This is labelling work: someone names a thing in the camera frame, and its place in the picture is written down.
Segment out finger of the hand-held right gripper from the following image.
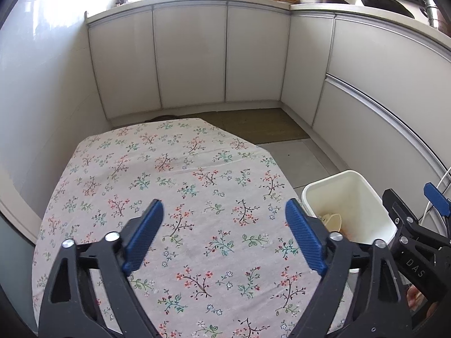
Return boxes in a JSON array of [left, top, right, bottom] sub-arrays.
[[424, 182, 451, 216], [382, 189, 421, 232]]

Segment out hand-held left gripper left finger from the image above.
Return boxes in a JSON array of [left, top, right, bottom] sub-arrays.
[[37, 199, 165, 338]]

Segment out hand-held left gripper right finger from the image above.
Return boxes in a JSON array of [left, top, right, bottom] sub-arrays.
[[285, 199, 413, 338]]

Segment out white paper cup green print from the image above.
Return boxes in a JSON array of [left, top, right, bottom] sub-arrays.
[[317, 212, 343, 235]]

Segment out white plastic bin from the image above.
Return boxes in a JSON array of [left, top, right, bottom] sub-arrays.
[[301, 170, 398, 275]]

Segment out person's right hand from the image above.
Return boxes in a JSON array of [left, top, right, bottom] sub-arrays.
[[405, 285, 437, 319]]

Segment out white cabinet drawer front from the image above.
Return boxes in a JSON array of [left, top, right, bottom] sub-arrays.
[[313, 75, 451, 198], [326, 16, 451, 163]]

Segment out floral tablecloth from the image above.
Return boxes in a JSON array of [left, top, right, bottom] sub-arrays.
[[32, 118, 356, 338]]

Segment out brown floor mat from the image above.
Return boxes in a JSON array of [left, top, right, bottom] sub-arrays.
[[201, 107, 309, 145]]

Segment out narrow white cabinet door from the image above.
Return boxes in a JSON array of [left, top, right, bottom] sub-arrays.
[[281, 12, 335, 127]]

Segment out steel pot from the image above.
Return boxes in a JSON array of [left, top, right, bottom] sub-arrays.
[[419, 0, 451, 36]]

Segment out white cable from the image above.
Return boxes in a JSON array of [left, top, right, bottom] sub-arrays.
[[421, 167, 451, 219]]

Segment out white door frame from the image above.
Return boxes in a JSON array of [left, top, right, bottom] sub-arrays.
[[0, 197, 41, 245]]

